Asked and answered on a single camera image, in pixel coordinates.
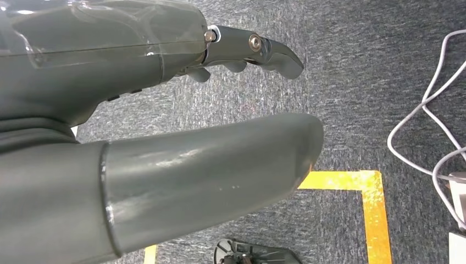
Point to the grey ribbed left arm sleeve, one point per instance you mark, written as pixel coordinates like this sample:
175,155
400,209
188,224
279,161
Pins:
32,135

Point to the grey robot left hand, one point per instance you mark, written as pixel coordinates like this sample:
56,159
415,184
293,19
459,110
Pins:
182,175

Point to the yellow floor tape corner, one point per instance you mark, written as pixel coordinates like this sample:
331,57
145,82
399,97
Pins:
375,204

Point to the white power strip under desk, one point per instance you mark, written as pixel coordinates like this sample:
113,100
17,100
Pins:
459,196

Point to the white flat object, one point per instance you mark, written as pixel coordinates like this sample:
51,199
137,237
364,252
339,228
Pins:
458,249

